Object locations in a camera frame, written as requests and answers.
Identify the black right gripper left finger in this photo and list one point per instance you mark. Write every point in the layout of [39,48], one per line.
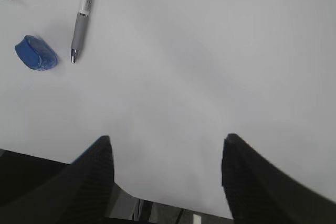
[80,193]

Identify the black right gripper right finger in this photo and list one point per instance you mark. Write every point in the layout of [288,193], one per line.
[258,192]

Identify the blue pencil sharpener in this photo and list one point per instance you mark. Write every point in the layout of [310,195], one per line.
[36,54]

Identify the white and grey pen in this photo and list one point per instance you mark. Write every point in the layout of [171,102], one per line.
[80,30]

